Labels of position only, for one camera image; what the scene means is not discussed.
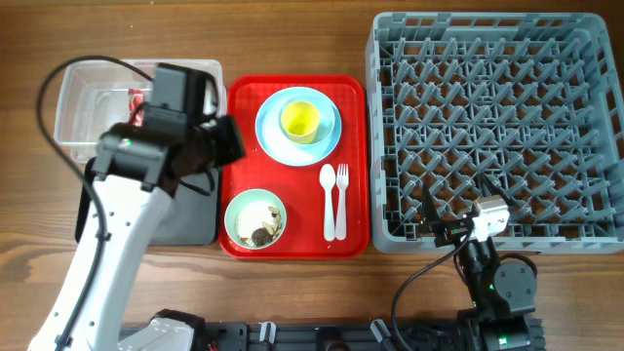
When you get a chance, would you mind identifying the white plastic spoon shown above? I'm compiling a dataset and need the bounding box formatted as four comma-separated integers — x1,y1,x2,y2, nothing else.
319,164,336,242

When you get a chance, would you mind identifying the grey dishwasher rack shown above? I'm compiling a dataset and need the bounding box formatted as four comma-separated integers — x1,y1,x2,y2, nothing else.
366,12,623,254

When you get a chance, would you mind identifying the black rectangular tray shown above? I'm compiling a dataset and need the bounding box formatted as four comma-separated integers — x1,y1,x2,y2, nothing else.
74,155,219,247

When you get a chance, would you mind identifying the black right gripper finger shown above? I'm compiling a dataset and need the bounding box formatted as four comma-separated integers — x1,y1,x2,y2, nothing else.
480,174,512,205
420,185,439,223

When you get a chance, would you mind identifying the light blue bowl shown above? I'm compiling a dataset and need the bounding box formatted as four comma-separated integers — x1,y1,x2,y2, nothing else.
279,94,335,148

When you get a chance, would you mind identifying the red plastic tray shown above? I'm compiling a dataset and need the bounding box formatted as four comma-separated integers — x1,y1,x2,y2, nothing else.
218,75,371,260

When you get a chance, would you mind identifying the green bowl with food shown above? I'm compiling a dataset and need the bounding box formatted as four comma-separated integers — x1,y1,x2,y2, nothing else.
223,188,288,251

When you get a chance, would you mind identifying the red snack wrapper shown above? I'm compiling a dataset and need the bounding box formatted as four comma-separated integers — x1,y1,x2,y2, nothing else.
128,89,145,127

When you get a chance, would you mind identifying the white plastic fork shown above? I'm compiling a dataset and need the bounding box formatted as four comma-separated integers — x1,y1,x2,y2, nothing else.
335,164,349,240

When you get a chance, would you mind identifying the clear plastic bin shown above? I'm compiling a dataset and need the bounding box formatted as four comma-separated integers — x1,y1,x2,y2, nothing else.
54,58,226,164

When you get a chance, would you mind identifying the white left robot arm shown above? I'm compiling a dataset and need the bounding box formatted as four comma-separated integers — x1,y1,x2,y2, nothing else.
29,116,244,350

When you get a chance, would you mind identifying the light blue plate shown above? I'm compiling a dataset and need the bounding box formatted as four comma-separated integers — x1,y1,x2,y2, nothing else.
255,87,342,167

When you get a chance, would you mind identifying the yellow plastic cup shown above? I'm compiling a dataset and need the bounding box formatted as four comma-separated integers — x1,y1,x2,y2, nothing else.
280,100,321,144

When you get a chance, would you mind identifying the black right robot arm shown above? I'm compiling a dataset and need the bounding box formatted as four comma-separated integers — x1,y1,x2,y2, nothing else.
417,175,546,350

